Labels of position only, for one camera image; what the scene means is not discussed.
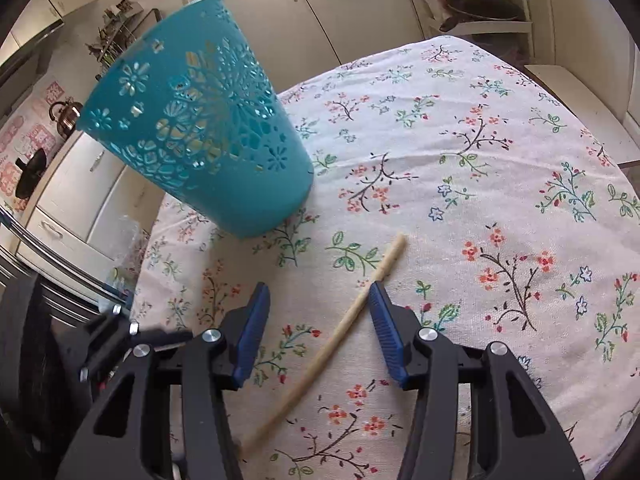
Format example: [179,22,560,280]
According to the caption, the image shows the range hood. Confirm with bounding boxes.
[0,19,66,92]

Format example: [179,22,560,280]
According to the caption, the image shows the black wok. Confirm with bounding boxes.
[14,149,49,199]

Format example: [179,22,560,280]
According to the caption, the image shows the dark cooking pot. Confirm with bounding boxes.
[440,0,524,32]

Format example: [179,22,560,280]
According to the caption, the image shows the wall spice rack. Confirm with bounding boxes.
[85,2,162,63]

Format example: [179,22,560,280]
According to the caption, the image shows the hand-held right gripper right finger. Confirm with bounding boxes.
[367,281,586,480]

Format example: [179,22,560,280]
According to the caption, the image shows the pink wall stickers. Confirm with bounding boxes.
[0,77,66,211]

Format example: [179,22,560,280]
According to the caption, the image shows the white low bench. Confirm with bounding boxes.
[524,62,640,167]

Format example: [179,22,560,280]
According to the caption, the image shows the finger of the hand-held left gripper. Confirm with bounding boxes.
[80,304,193,386]

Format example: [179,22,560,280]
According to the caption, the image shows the teal perforated plastic basket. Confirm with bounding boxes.
[79,0,315,240]

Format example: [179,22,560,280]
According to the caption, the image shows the wooden chopstick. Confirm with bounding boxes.
[240,232,407,461]

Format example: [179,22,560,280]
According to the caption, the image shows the cream cabinet with doors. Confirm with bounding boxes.
[205,0,437,68]

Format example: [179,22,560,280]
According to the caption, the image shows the floral tablecloth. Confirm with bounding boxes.
[131,35,640,480]

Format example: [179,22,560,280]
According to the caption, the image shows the steel kettle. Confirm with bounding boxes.
[49,100,84,139]

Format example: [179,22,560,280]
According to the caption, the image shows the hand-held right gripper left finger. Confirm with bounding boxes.
[55,281,272,480]

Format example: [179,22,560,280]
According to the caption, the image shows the cream cabinet with wide drawers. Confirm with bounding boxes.
[20,130,162,281]

